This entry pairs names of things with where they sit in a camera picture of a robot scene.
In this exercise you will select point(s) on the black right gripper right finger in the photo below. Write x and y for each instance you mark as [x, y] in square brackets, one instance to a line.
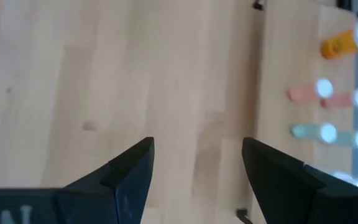
[278, 193]

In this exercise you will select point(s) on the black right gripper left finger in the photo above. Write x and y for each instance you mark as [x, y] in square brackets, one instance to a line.
[117, 199]

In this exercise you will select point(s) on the orange pill bottle white cap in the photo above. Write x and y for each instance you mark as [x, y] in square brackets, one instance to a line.
[337, 46]

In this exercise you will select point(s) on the small pink vial white cap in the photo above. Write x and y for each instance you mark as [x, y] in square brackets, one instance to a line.
[337, 101]
[301, 93]

